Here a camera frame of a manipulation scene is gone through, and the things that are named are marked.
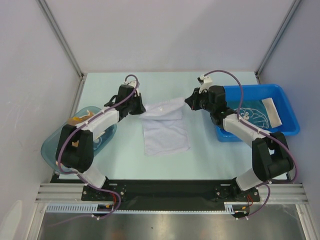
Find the lavender white cloth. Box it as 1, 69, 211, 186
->
139, 97, 191, 156

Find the Doraemon teal beige towel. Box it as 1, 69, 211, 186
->
239, 97, 283, 130

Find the orange brown towel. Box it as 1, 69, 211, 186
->
56, 109, 97, 167

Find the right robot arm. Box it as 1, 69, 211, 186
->
184, 85, 295, 201

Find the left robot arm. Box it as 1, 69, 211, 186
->
56, 81, 146, 200

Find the teal translucent basket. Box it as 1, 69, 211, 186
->
41, 106, 117, 173

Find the blue plastic bin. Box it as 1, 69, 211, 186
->
214, 83, 300, 143

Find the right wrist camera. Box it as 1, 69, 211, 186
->
197, 75, 213, 94

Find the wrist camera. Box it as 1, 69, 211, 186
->
123, 80, 140, 97
197, 75, 213, 94

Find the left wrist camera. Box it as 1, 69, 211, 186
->
123, 80, 140, 97

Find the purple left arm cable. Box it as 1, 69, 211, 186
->
56, 74, 140, 188

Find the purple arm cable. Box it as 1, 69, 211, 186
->
201, 69, 300, 191
56, 74, 140, 188

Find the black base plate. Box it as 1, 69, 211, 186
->
49, 173, 293, 212

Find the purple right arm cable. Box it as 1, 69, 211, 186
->
201, 69, 300, 191

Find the white cable duct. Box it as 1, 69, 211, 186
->
45, 202, 249, 216

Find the left aluminium frame post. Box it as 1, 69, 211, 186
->
36, 0, 85, 80

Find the aluminium frame post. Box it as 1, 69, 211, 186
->
255, 0, 303, 82
36, 0, 85, 80

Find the aluminium front rail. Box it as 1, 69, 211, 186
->
35, 183, 309, 205

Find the right aluminium frame post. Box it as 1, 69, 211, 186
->
255, 0, 303, 82

